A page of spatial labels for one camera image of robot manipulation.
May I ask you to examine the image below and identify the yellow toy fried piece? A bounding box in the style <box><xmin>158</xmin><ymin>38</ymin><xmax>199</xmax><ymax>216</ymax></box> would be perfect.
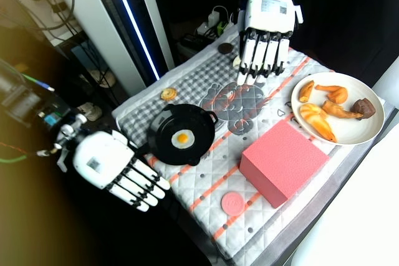
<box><xmin>298</xmin><ymin>80</ymin><xmax>316</xmax><ymax>103</ymax></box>

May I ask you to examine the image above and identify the green and red wire bundle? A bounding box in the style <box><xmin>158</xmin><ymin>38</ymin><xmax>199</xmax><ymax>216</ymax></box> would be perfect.
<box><xmin>0</xmin><ymin>74</ymin><xmax>56</xmax><ymax>164</ymax></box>

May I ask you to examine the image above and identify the black frying pan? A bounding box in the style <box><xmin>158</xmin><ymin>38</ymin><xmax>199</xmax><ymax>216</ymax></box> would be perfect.
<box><xmin>147</xmin><ymin>103</ymin><xmax>219</xmax><ymax>167</ymax></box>

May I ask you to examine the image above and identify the white power strip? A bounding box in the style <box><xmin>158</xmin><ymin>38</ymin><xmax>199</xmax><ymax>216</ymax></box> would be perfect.
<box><xmin>196</xmin><ymin>21</ymin><xmax>235</xmax><ymax>37</ymax></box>

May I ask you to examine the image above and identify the white power adapter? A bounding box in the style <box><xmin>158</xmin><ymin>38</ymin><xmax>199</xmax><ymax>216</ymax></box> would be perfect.
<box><xmin>206</xmin><ymin>10</ymin><xmax>221</xmax><ymax>27</ymax></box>

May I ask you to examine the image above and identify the brown toy meat patty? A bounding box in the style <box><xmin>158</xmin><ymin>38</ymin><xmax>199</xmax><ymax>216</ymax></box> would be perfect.
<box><xmin>350</xmin><ymin>97</ymin><xmax>377</xmax><ymax>119</ymax></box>

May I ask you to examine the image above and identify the pink round cookie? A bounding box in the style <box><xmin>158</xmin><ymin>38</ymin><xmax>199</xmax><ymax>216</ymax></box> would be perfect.
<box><xmin>220</xmin><ymin>191</ymin><xmax>245</xmax><ymax>217</ymax></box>

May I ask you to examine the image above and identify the swirl butter cookie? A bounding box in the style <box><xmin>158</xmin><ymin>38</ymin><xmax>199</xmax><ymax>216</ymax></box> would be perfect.
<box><xmin>160</xmin><ymin>87</ymin><xmax>179</xmax><ymax>102</ymax></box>

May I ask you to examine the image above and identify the toy fried egg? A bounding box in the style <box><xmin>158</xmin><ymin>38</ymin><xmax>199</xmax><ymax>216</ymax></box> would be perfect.
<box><xmin>170</xmin><ymin>128</ymin><xmax>196</xmax><ymax>150</ymax></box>

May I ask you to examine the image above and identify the toy shrimp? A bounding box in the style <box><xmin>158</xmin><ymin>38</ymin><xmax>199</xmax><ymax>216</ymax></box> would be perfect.
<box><xmin>299</xmin><ymin>102</ymin><xmax>339</xmax><ymax>143</ymax></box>

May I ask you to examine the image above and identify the white pillar with blue strip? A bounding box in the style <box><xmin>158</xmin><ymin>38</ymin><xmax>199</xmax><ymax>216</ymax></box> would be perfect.
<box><xmin>42</xmin><ymin>0</ymin><xmax>176</xmax><ymax>93</ymax></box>

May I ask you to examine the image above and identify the white round plate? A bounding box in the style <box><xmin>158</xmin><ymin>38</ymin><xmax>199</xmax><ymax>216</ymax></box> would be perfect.
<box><xmin>290</xmin><ymin>72</ymin><xmax>385</xmax><ymax>146</ymax></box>

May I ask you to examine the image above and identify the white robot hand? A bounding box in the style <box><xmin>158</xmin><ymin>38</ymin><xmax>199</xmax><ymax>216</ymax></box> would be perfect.
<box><xmin>72</xmin><ymin>128</ymin><xmax>171</xmax><ymax>214</ymax></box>
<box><xmin>235</xmin><ymin>0</ymin><xmax>305</xmax><ymax>86</ymax></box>

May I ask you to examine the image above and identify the toy fried chicken drumstick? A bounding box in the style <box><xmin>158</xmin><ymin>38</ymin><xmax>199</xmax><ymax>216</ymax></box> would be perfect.
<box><xmin>321</xmin><ymin>100</ymin><xmax>364</xmax><ymax>121</ymax></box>

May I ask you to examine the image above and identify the orange toy food piece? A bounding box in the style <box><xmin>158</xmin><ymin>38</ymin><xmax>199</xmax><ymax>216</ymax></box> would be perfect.
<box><xmin>314</xmin><ymin>83</ymin><xmax>349</xmax><ymax>105</ymax></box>

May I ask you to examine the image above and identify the black power brick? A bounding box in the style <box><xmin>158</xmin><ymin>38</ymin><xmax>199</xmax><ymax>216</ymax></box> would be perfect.
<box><xmin>180</xmin><ymin>33</ymin><xmax>213</xmax><ymax>52</ymax></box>

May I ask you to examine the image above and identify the grey quilt with bear print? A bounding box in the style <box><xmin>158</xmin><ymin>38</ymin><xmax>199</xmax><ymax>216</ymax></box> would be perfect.
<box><xmin>111</xmin><ymin>25</ymin><xmax>391</xmax><ymax>262</ymax></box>

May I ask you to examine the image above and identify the red box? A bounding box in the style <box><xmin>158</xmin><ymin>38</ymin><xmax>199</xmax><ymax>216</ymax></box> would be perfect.
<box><xmin>239</xmin><ymin>119</ymin><xmax>330</xmax><ymax>209</ymax></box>

